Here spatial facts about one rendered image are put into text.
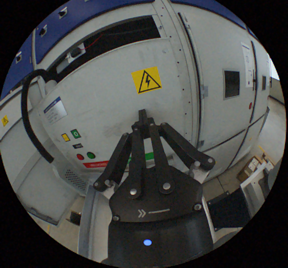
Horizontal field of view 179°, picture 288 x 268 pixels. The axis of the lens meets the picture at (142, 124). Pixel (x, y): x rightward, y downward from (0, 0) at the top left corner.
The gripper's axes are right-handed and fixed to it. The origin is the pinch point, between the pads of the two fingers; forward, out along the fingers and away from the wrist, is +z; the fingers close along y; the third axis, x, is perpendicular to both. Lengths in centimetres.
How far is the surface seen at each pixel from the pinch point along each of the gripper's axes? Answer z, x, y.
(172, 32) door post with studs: 17.9, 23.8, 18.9
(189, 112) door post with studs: 17.9, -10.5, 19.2
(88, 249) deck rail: -40, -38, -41
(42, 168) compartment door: -4, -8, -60
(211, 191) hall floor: 1, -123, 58
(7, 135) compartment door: -11, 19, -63
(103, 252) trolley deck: -38, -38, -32
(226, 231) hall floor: -68, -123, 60
